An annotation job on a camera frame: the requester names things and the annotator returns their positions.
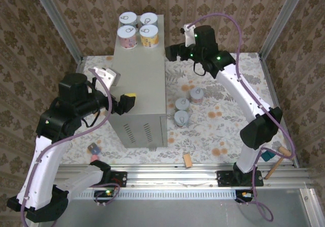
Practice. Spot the yellow pineapple label can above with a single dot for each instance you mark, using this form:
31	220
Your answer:
149	31

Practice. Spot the light blue coconut can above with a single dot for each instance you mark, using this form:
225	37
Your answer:
148	18
181	117
128	18

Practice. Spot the pink label can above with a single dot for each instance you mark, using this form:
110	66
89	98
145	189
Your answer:
196	93
127	31

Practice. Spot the green grape label can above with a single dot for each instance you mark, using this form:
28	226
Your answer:
182	103

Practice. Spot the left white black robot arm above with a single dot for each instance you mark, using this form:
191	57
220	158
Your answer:
43	166

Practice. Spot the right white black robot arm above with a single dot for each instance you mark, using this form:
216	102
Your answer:
241	92

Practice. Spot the grey metal cabinet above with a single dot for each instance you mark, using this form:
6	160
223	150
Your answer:
139	72

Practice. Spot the small blue-red toy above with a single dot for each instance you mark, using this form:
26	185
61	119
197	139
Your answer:
94	148

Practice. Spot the small pink eraser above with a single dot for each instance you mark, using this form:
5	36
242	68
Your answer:
95	158

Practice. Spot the small wooden block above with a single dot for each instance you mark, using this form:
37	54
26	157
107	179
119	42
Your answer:
188	161

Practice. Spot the small black controller board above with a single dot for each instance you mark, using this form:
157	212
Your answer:
241	199
100	193

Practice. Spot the floral tablecloth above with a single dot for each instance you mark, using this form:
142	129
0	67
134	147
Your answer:
223	135

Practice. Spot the grey lower shelf panel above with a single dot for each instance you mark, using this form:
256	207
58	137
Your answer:
165	214

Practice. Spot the teal block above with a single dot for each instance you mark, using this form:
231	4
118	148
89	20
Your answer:
267	157

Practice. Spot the wooden mallet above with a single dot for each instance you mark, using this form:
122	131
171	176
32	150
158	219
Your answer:
284	151

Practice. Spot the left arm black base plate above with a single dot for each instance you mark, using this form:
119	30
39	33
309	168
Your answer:
119	180

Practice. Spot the aluminium frame post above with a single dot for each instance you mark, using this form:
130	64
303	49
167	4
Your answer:
58	26
281	24

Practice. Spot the aluminium mounting rail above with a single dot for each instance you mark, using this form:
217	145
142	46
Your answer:
165	177

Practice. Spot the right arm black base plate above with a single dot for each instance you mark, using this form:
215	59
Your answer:
257	178

